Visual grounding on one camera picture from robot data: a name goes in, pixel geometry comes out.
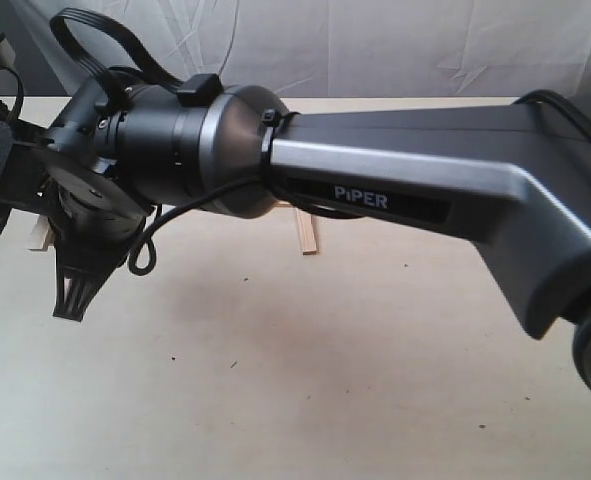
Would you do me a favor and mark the white backdrop curtain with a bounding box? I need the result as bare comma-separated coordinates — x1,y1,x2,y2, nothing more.
0,0,591,99

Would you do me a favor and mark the long thin wood strip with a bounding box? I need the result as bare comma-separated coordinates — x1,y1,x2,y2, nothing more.
27,216,54,252

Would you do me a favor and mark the short wood strip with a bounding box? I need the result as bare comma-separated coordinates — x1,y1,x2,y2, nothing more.
295,209,319,255

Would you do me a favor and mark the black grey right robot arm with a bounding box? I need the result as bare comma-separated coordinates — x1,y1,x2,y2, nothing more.
38,67,591,391

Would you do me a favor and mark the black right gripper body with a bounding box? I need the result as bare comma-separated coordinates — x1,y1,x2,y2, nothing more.
47,185,145,322

